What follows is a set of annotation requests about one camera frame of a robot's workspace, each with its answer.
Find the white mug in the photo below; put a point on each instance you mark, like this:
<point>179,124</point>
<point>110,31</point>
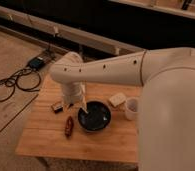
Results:
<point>131,108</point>

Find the reddish brown snack bar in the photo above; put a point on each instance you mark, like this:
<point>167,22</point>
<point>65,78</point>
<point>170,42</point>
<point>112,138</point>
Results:
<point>69,126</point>

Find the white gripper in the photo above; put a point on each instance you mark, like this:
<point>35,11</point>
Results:
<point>73,93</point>

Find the dark ceramic bowl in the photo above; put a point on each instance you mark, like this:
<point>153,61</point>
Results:
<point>96,118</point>

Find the black power adapter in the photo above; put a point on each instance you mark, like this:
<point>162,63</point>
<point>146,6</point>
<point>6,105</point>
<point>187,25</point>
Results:
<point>36,63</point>

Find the white sponge block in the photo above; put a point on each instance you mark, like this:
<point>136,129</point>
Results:
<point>117,99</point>

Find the small dark box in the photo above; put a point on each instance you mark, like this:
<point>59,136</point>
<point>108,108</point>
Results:
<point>57,107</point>

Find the wooden table board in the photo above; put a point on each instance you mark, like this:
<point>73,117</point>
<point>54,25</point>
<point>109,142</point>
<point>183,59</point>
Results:
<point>43,134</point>

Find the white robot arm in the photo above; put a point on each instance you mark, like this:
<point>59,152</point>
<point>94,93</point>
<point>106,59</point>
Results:
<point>166,121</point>

